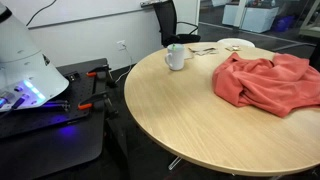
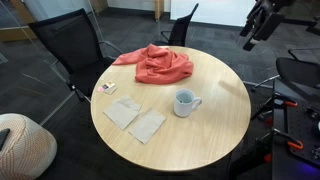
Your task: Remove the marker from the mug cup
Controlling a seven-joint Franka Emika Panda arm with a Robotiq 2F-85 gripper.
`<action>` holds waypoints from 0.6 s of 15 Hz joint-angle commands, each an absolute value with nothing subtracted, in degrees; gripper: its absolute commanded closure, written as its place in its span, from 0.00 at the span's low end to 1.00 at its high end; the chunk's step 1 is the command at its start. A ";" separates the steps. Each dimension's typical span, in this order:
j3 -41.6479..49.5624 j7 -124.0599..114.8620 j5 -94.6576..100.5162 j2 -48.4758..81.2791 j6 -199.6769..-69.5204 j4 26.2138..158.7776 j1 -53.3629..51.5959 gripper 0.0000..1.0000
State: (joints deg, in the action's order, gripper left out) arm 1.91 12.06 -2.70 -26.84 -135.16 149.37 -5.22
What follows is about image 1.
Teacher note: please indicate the white ceramic mug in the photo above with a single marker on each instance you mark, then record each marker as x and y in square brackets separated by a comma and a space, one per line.
[175, 57]

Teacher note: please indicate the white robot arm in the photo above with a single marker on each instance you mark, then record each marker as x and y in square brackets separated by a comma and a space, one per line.
[28, 79]

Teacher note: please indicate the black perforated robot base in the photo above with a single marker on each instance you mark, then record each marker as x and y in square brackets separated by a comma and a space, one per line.
[38, 142]

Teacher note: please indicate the round wooden table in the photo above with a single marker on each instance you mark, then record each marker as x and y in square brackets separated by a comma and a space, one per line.
[179, 111]

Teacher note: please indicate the brown paper napkin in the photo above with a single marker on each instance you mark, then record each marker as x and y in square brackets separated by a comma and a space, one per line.
[189, 53]
[207, 51]

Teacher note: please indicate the black mesh office chair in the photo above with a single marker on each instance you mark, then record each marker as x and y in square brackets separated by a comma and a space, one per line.
[167, 18]

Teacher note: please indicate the white woven pouf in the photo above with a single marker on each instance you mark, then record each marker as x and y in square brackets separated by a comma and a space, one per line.
[236, 42]

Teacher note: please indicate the white cabinet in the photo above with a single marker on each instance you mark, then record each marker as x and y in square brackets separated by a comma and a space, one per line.
[256, 19]

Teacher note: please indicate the orange-red cloth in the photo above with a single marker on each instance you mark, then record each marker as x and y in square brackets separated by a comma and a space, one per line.
[278, 86]

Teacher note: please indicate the orange-handled black clamp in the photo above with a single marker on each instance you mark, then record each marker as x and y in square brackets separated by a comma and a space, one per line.
[110, 82]
[99, 97]

